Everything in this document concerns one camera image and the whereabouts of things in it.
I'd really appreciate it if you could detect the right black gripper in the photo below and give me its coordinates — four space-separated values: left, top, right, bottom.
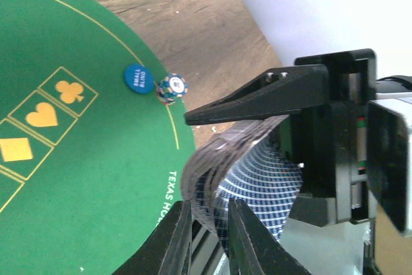
185 48 377 227

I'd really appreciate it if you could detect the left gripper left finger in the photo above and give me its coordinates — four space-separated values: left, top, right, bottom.
114 201 192 275

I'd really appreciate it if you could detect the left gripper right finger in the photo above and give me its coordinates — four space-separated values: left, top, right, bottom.
228 199 310 275

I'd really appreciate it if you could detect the blue playing card deck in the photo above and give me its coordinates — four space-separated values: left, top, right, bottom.
180 115 303 252

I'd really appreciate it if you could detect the blue small blind button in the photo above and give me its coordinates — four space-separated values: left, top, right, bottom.
124 64 155 94

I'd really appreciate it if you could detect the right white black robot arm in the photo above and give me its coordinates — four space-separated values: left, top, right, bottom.
185 49 411 237

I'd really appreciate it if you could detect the round green poker mat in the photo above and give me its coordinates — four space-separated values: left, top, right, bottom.
1 0 194 274

